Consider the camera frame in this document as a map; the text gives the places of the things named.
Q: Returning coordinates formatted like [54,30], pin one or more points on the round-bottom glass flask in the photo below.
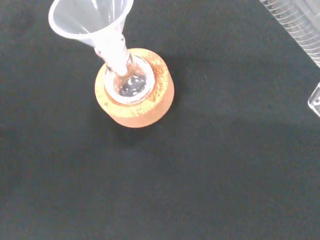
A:
[132,93]

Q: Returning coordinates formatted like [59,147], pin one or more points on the black bench cloth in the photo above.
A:
[175,187]

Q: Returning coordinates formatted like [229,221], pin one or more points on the clear plastic funnel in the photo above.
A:
[87,17]

